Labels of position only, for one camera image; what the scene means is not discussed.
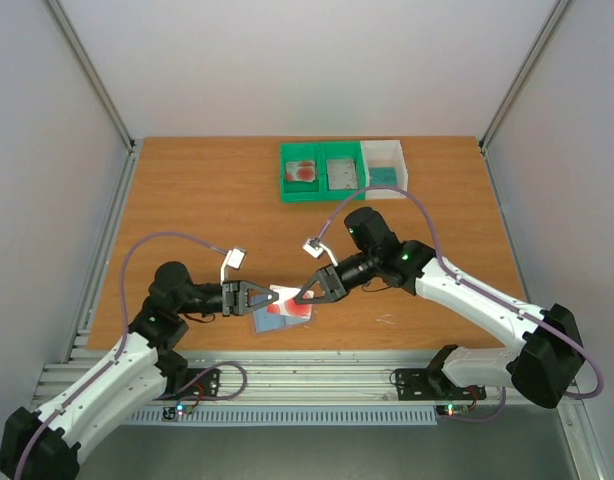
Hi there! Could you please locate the aluminium corner post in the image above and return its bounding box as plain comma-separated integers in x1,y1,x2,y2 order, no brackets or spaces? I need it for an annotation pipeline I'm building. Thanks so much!
43,0,136,152
478,0,574,156

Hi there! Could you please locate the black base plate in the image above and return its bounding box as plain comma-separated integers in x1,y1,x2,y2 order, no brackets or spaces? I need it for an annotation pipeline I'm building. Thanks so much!
390,368,487,401
158,368,221,400

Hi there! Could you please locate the green bin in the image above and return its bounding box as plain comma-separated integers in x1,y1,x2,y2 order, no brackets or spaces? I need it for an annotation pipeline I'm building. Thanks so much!
318,141,367,201
279,142,321,203

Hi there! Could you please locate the circuit board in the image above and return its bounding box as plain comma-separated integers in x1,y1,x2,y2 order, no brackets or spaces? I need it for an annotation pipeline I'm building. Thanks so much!
436,403,475,417
161,405,194,422

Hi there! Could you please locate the teal card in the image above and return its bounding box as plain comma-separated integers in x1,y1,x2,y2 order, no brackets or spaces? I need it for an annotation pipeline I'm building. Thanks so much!
369,167,398,186

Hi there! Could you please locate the white bin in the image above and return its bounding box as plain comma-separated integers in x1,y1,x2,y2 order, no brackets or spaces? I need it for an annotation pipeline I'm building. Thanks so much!
360,139,408,200

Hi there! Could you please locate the left circuit board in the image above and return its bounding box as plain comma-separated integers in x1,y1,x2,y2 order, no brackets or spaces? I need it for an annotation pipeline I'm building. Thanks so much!
161,405,194,422

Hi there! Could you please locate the right circuit board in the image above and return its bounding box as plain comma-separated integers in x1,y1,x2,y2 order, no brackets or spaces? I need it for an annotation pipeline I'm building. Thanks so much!
436,403,475,417

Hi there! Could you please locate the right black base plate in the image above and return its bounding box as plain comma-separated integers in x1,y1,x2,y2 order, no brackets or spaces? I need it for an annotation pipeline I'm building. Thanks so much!
390,368,487,401

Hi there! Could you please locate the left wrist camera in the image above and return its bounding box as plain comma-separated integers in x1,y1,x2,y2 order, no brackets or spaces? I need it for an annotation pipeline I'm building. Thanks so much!
220,247,247,284

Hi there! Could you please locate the left green bin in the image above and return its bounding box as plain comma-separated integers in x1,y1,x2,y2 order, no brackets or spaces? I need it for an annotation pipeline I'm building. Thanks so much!
279,142,321,203

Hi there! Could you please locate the red patterned card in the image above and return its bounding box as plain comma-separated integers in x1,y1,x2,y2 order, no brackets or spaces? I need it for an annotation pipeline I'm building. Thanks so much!
284,160,317,183

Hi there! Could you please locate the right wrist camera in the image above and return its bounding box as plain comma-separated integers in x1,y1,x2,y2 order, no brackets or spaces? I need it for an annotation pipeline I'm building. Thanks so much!
302,237,339,266

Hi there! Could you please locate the left aluminium corner post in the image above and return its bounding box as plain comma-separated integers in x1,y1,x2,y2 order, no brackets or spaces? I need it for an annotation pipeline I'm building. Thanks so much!
43,0,136,152

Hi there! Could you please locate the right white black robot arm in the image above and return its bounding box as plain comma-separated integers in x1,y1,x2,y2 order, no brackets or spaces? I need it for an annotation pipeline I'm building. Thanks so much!
294,207,584,409

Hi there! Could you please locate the card with magnetic stripe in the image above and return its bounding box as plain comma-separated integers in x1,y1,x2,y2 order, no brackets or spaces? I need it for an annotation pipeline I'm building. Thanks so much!
326,158,359,191

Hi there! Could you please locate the right aluminium corner post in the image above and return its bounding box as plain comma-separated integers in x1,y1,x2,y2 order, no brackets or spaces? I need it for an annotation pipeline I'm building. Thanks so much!
478,0,574,156

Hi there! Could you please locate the middle green bin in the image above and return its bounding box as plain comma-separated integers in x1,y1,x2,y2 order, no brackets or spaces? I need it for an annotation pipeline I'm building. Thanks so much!
318,141,367,201

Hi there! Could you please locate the grey slotted cable duct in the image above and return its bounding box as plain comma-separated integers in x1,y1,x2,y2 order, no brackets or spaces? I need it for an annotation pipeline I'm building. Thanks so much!
124,405,437,428

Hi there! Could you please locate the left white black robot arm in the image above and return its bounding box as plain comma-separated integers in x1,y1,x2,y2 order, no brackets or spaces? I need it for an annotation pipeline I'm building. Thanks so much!
0,261,279,479

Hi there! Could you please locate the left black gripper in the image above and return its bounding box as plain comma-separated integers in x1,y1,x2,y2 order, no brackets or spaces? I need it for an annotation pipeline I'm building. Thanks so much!
177,278,280,317

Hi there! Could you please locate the red circles card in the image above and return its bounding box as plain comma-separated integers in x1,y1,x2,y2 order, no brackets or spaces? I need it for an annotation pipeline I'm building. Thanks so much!
266,285,313,320

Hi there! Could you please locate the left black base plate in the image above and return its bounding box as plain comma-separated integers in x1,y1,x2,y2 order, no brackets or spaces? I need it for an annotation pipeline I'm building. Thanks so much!
158,368,221,400

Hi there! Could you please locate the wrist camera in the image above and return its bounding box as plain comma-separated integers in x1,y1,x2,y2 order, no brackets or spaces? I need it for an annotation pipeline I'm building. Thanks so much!
220,247,247,284
302,237,339,266

